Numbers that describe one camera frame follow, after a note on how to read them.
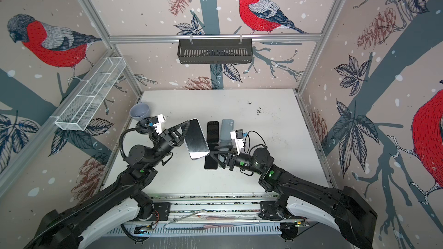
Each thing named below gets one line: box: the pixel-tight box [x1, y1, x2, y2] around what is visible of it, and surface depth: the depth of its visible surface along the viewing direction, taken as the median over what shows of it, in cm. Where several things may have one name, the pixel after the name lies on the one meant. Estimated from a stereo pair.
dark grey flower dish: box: [135, 118, 150, 135], surface depth 102 cm
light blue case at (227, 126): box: [219, 118, 235, 142], surface depth 103 cm
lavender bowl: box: [129, 102, 151, 121], surface depth 106 cm
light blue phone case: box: [218, 140, 234, 152], surface depth 97 cm
